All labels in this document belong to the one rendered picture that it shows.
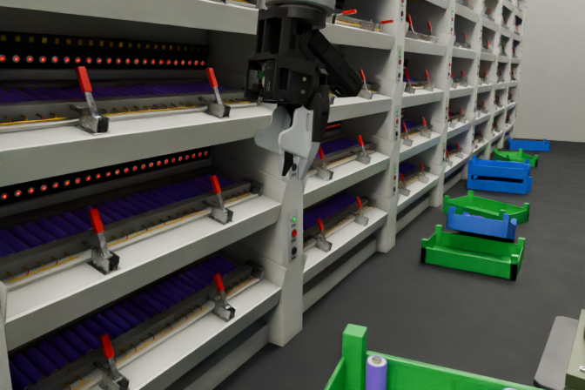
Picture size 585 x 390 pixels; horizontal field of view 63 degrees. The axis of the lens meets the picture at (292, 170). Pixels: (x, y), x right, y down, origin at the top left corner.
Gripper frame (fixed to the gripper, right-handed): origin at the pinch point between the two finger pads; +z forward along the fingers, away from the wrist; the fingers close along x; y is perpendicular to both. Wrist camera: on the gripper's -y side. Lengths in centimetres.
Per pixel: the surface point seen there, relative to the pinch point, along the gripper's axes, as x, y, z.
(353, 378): 21.3, 6.9, 17.5
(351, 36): -48, -50, -31
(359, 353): 21.9, 7.0, 14.8
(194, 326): -28.7, -1.1, 34.0
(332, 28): -42, -38, -31
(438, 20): -92, -140, -60
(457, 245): -51, -115, 31
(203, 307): -33.4, -5.0, 32.5
